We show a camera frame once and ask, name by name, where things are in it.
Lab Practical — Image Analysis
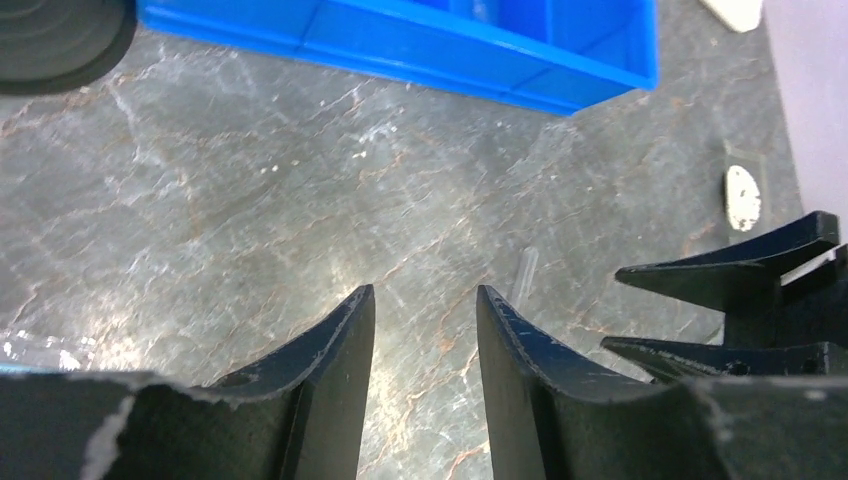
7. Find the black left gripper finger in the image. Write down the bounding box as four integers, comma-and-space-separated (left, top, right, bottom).
615, 211, 840, 312
601, 337, 847, 384

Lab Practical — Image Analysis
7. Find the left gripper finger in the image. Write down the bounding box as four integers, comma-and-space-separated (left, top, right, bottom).
476, 285, 847, 479
1, 285, 375, 479

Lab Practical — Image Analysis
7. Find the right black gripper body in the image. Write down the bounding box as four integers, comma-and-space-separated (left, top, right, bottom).
723, 245, 847, 348

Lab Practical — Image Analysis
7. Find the white round disc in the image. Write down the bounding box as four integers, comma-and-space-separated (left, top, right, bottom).
724, 164, 762, 232

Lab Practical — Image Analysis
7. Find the small clear glass tube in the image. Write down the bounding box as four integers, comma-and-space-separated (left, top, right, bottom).
508, 246, 539, 309

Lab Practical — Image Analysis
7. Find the white plastic lid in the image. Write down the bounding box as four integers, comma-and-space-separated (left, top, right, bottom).
699, 0, 764, 33

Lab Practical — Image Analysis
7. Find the blue divided plastic tray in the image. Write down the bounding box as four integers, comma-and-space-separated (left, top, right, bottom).
137, 0, 659, 115

